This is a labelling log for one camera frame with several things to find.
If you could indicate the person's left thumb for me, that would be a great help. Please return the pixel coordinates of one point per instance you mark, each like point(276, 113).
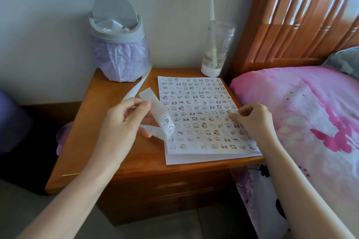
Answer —
point(137, 110)

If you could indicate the white floral bed sheet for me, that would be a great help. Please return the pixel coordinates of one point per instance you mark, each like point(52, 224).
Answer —
point(258, 199)

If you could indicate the white paper sheet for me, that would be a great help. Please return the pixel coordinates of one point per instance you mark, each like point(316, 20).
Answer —
point(196, 159)

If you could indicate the person's right forearm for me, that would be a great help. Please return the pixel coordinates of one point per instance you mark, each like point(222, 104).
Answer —
point(297, 191)

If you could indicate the grey blue pillow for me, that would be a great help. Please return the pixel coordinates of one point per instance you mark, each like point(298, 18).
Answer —
point(343, 61)

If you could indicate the person's left hand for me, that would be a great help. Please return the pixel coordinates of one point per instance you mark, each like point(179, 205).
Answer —
point(117, 132)

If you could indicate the wooden headboard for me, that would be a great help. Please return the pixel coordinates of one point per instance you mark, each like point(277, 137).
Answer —
point(294, 17)

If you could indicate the grey round swing lid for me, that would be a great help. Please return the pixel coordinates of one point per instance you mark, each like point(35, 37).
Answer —
point(112, 6)

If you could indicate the translucent backing paper strip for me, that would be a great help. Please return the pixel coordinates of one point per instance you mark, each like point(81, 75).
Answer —
point(158, 107)

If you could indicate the person's left forearm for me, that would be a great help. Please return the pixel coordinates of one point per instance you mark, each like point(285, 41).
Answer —
point(64, 205)

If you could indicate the clear jar with white base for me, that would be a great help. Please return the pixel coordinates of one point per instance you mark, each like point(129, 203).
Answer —
point(216, 63)

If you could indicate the purple plastic bin bag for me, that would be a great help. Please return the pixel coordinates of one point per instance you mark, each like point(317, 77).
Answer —
point(123, 61)

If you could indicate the small purple plastic bag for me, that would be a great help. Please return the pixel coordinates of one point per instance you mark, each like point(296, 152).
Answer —
point(63, 138)

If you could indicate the person's right thumb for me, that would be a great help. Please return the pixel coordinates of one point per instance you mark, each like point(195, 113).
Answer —
point(238, 119)

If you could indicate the person's right hand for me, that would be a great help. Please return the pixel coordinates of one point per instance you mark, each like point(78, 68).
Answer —
point(259, 124)

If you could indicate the pink floral quilt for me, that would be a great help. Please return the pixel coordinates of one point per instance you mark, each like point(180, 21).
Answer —
point(308, 112)

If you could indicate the crumpled white paper scraps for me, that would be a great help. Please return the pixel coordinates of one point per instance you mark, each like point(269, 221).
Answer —
point(112, 26)

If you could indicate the white paper strip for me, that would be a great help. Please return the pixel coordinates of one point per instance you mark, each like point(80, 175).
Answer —
point(137, 86)

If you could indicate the purple fabric object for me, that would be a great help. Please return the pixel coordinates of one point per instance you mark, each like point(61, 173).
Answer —
point(12, 124)

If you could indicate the wooden nightstand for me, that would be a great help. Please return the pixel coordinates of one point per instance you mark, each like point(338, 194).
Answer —
point(117, 163)

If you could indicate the small grey trash bin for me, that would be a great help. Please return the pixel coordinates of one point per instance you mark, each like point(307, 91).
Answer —
point(117, 38)

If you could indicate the white nozzle tube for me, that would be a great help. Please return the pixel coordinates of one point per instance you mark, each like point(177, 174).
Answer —
point(213, 37)

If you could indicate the cartoon sticker sheet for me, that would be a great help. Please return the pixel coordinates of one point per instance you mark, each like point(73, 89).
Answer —
point(196, 107)

